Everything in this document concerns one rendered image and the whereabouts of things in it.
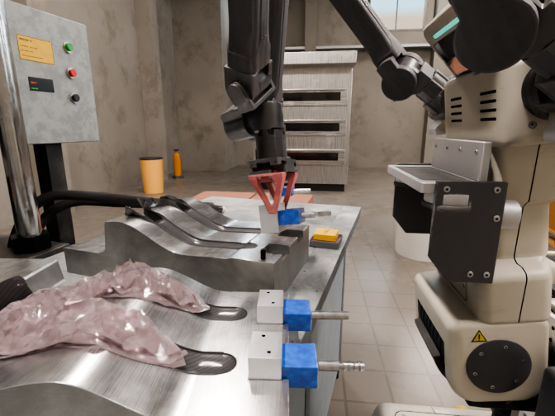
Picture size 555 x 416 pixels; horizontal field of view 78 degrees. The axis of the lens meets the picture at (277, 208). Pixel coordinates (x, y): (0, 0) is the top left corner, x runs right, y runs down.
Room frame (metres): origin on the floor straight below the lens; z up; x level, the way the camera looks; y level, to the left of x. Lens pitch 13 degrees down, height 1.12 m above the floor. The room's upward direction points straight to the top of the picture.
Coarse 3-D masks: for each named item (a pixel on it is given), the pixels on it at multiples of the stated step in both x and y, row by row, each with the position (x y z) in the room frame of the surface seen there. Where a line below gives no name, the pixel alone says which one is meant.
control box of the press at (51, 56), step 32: (32, 32) 1.11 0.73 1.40; (64, 32) 1.22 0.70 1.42; (32, 64) 1.10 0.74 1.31; (64, 64) 1.21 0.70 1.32; (32, 96) 1.09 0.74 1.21; (64, 96) 1.19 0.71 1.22; (32, 128) 1.07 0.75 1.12; (64, 128) 1.17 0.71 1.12; (96, 128) 1.30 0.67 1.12; (64, 224) 1.18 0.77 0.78
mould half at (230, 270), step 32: (128, 224) 0.66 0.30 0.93; (192, 224) 0.76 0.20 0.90; (224, 224) 0.82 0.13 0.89; (256, 224) 0.82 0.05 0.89; (64, 256) 0.72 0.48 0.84; (96, 256) 0.69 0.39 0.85; (128, 256) 0.66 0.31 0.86; (160, 256) 0.63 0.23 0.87; (192, 256) 0.61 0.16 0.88; (224, 256) 0.60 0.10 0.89; (256, 256) 0.59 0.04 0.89; (288, 256) 0.64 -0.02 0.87; (224, 288) 0.59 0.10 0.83; (256, 288) 0.57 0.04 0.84
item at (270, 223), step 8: (264, 208) 0.62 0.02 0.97; (280, 208) 0.63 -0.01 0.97; (296, 208) 0.62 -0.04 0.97; (264, 216) 0.62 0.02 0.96; (272, 216) 0.61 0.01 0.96; (280, 216) 0.61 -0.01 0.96; (288, 216) 0.60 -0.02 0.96; (296, 216) 0.60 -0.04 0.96; (304, 216) 0.61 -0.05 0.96; (312, 216) 0.61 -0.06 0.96; (328, 216) 0.60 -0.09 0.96; (264, 224) 0.61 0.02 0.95; (272, 224) 0.61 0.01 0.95; (280, 224) 0.61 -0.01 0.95; (288, 224) 0.60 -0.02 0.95; (296, 224) 0.60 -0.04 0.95; (264, 232) 0.61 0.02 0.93; (272, 232) 0.61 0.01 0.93
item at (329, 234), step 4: (320, 228) 0.95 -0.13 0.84; (316, 232) 0.91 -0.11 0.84; (320, 232) 0.91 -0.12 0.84; (324, 232) 0.91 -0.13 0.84; (328, 232) 0.91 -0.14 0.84; (332, 232) 0.91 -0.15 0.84; (336, 232) 0.91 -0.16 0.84; (316, 236) 0.89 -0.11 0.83; (320, 236) 0.89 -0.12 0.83; (324, 236) 0.89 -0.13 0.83; (328, 236) 0.88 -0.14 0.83; (332, 236) 0.88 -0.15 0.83; (336, 236) 0.90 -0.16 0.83; (328, 240) 0.88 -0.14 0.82; (332, 240) 0.88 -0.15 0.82
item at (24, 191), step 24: (0, 0) 0.91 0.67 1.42; (0, 24) 0.90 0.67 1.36; (0, 48) 0.90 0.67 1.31; (0, 72) 0.89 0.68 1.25; (0, 96) 0.89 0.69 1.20; (0, 120) 0.89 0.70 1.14; (0, 144) 0.89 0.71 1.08; (24, 144) 0.91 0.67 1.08; (24, 168) 0.90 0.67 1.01; (24, 192) 0.89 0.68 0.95; (24, 216) 0.89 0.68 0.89; (24, 240) 0.87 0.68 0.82; (48, 240) 0.92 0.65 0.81
